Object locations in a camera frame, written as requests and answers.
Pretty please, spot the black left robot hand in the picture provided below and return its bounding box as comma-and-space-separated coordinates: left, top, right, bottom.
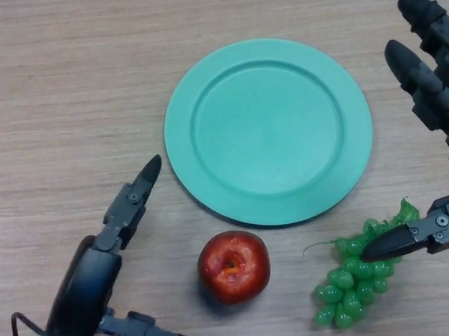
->
38, 153, 201, 336

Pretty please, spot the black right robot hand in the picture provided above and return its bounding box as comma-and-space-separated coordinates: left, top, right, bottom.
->
351, 0, 449, 265

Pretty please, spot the red apple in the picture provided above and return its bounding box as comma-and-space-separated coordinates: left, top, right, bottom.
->
195, 228, 272, 307

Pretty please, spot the green round plate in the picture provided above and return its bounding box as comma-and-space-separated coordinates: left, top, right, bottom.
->
160, 33, 377, 232

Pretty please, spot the green grape bunch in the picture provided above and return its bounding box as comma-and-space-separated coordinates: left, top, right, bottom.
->
301, 196, 425, 330

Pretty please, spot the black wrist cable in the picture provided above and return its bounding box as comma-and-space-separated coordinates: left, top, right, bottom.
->
10, 311, 47, 336

